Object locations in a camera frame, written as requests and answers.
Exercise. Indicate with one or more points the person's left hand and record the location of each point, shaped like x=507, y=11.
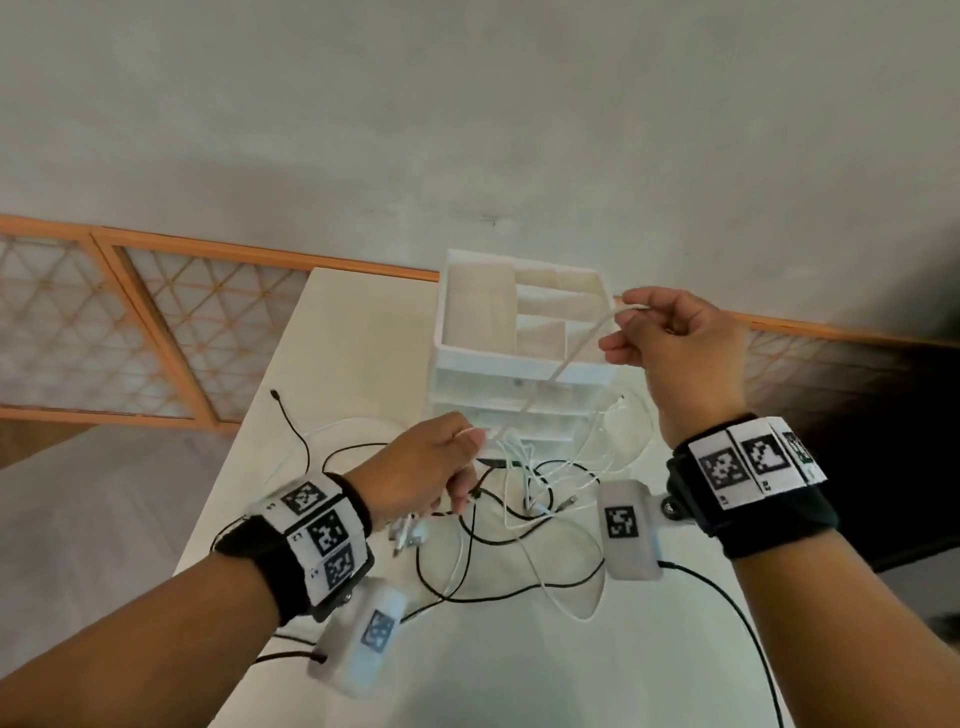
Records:
x=420, y=472

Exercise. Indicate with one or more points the person's right hand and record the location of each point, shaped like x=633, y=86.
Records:
x=697, y=360

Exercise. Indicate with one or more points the white drawer organizer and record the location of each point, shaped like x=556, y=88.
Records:
x=465, y=375

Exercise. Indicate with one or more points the person's right forearm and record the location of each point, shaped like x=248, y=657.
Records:
x=840, y=637

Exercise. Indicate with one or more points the person's left forearm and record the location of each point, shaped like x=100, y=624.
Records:
x=150, y=652

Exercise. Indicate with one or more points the black marker wristband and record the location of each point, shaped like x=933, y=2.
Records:
x=322, y=536
x=750, y=465

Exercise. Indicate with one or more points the white table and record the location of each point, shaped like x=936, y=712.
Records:
x=487, y=675

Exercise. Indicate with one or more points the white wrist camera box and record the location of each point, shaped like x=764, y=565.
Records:
x=360, y=645
x=626, y=540

